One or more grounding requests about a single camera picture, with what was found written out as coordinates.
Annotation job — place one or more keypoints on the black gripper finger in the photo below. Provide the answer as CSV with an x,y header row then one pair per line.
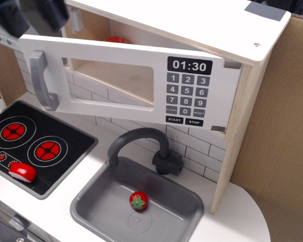
x,y
54,12
12,19

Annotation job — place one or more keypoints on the grey microwave door handle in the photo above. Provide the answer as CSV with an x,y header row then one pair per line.
x,y
38,64

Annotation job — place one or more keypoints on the white toy microwave door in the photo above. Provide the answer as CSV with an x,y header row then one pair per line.
x,y
178,87

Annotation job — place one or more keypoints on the red object inside microwave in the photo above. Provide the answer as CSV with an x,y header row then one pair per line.
x,y
117,39

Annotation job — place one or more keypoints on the white wooden microwave cabinet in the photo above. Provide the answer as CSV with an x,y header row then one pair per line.
x,y
222,28

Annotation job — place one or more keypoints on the grey toy range hood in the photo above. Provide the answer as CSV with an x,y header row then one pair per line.
x,y
9,40

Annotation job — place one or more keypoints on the black toy stove top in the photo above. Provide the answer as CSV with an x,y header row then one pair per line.
x,y
52,147

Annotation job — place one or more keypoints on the red white toy sushi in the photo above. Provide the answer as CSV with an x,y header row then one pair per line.
x,y
22,171

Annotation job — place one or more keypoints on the dark grey toy faucet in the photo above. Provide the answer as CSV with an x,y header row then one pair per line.
x,y
163,160

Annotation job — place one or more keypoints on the grey plastic toy sink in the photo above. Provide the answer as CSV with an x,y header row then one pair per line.
x,y
103,206

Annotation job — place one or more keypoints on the red toy tomato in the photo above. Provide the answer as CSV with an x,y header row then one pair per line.
x,y
138,200

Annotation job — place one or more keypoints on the grey tape patch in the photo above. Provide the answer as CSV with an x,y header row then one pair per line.
x,y
265,11

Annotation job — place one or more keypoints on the brown cardboard panel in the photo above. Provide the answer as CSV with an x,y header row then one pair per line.
x,y
270,162

